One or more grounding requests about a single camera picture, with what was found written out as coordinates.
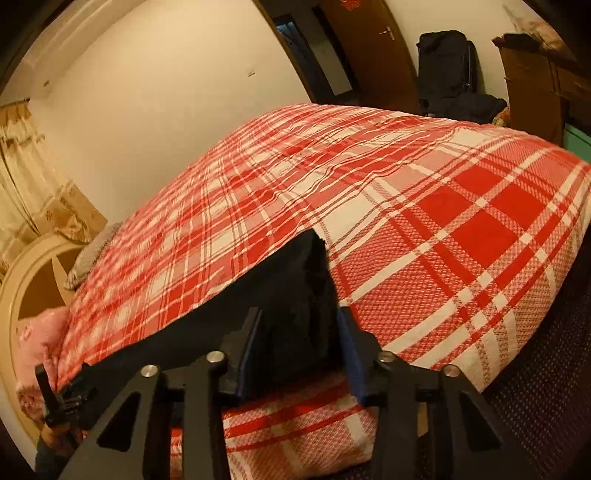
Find black bag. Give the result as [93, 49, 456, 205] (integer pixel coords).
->
[429, 92, 509, 123]

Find green box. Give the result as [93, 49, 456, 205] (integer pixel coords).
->
[563, 122, 591, 162]

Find striped grey pillow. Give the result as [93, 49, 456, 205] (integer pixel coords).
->
[65, 222, 123, 291]

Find brown wooden door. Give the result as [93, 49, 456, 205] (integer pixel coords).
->
[318, 0, 423, 114]

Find black pants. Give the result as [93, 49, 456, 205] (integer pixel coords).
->
[76, 229, 345, 430]

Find black folded stroller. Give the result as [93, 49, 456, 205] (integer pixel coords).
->
[416, 30, 478, 116]

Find red plaid bed sheet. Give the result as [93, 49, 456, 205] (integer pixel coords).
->
[55, 104, 591, 480]

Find cream wooden headboard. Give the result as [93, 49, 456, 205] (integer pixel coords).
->
[0, 233, 88, 444]

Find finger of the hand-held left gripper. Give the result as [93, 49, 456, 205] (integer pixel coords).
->
[35, 364, 66, 426]
[61, 364, 99, 411]

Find person's left forearm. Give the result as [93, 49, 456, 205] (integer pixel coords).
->
[34, 422, 77, 476]

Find brown wooden cabinet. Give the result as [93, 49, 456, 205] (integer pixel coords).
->
[492, 32, 591, 146]

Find beige floral curtain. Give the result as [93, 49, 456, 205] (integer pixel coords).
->
[0, 99, 109, 278]

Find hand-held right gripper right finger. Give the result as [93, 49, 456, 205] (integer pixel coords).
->
[337, 307, 522, 480]

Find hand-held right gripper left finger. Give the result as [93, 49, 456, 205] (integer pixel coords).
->
[58, 307, 264, 480]

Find pink floral pillow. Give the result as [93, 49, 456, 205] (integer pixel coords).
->
[14, 307, 72, 421]

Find dark wooden door frame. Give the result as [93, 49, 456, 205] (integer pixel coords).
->
[254, 0, 365, 104]

